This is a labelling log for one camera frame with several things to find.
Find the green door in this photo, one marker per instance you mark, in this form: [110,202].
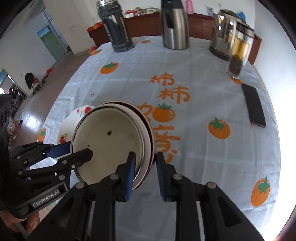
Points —
[52,43]

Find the stainless steel bowl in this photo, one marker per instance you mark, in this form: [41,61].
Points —
[125,107]

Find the stainless steel thermos jug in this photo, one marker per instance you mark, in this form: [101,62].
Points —
[174,23]

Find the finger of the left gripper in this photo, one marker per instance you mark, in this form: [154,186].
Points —
[30,154]
[60,171]

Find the stainless electric kettle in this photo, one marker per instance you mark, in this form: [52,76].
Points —
[225,23]

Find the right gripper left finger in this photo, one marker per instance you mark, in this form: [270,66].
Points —
[87,212]

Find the white enamel bowl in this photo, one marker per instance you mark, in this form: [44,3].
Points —
[111,135]

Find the dark blue thermos jug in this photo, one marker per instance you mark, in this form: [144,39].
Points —
[110,13]

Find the person's left hand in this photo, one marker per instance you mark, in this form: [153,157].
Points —
[9,220]

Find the black smartphone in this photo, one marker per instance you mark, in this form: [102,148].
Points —
[254,107]

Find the glass tea jar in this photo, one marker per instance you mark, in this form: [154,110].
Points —
[243,40]

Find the dark wooden sideboard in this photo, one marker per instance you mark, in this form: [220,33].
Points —
[200,26]

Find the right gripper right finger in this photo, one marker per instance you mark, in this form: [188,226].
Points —
[206,205]

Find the pink bottle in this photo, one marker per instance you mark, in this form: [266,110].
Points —
[189,6]

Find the red plastic bowl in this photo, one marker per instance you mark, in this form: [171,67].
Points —
[148,150]

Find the white persimmon tablecloth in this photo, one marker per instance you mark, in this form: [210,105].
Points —
[198,113]

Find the white floral plate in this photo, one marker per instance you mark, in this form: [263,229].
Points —
[68,126]

